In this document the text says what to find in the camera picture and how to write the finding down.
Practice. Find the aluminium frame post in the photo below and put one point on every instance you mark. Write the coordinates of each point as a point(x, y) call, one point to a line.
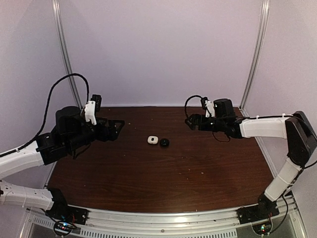
point(64, 51)
point(257, 52)

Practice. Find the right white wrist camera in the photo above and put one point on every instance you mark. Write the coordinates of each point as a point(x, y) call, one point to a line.
point(207, 105)

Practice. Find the right aluminium frame post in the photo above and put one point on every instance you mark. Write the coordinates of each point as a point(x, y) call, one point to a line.
point(257, 52)

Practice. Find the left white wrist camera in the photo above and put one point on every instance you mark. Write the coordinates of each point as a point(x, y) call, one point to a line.
point(91, 107)

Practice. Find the black round earbud case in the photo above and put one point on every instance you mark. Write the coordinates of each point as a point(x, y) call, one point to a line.
point(164, 142)

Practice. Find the left aluminium frame post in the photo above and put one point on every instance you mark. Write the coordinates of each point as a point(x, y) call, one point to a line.
point(64, 51)

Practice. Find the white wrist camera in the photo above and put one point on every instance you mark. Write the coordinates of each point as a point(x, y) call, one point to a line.
point(91, 107)
point(207, 105)

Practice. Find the aluminium front rail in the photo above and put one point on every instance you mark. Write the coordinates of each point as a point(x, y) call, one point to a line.
point(223, 223)

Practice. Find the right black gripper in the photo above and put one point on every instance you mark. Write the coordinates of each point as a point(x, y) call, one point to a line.
point(195, 117)

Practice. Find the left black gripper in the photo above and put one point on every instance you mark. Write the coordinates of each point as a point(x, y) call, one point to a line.
point(112, 135)

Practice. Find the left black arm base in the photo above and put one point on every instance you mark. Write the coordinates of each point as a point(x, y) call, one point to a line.
point(65, 217)

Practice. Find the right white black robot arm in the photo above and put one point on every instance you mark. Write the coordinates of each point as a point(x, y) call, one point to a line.
point(295, 129)

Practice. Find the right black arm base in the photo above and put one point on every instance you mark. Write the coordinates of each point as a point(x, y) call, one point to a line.
point(261, 215)

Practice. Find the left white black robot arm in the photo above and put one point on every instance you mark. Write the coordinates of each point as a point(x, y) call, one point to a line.
point(71, 132)

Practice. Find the white earbud charging case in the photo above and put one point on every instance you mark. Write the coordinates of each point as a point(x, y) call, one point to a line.
point(152, 140)

